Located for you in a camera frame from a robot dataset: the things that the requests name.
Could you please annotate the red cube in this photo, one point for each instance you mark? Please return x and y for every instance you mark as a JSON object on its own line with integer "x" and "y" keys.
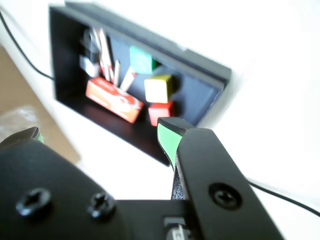
{"x": 160, "y": 111}

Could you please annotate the yellow cube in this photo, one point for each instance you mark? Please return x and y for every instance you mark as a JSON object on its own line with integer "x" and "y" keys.
{"x": 156, "y": 90}

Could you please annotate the green cube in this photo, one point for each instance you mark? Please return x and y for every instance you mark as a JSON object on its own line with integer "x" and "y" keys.
{"x": 140, "y": 60}

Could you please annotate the black cardboard box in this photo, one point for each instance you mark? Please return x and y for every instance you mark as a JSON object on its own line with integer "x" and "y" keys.
{"x": 112, "y": 126}

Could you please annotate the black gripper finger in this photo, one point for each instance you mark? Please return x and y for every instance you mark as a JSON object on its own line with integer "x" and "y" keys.
{"x": 50, "y": 200}
{"x": 215, "y": 175}

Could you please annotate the red and white matchbox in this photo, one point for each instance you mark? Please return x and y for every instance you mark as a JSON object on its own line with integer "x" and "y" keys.
{"x": 112, "y": 100}

